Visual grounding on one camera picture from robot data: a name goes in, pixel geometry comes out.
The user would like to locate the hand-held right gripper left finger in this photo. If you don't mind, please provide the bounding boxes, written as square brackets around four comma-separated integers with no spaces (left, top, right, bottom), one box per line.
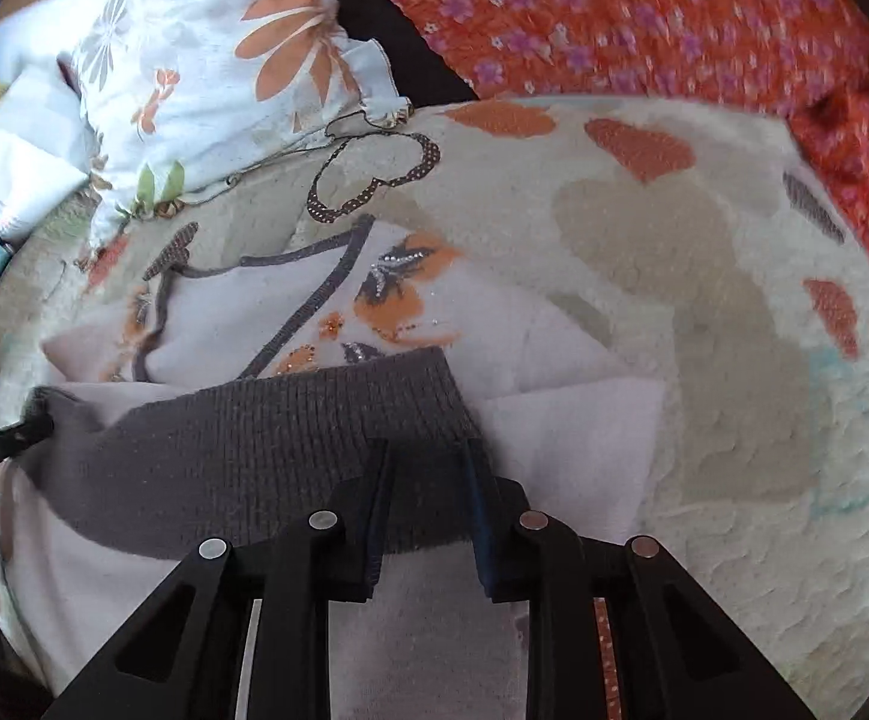
[40,437,400,720]

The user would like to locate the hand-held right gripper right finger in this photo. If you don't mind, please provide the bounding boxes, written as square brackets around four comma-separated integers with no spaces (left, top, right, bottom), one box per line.
[465,439,818,720]

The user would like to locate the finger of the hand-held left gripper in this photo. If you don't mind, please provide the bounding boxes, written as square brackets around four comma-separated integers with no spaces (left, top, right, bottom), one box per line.
[0,411,58,487]

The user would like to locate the lilac sweater with grey trim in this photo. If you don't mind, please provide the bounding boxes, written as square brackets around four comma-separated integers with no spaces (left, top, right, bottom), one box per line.
[0,214,668,720]

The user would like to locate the white striped cloth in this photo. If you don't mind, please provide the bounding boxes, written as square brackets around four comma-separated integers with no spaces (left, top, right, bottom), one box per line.
[0,64,101,254]

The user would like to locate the white heart print fuzzy blanket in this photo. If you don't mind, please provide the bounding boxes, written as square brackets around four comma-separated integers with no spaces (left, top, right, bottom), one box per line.
[0,94,869,720]

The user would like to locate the white floral cloth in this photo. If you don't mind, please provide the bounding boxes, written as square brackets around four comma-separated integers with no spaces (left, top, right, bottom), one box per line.
[70,0,413,252]

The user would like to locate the black cloth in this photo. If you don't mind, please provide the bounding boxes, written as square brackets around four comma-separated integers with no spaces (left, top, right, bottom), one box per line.
[298,0,497,104]

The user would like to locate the orange floral bedsheet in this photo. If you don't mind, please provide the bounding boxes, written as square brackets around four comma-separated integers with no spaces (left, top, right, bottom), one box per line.
[314,0,869,391]

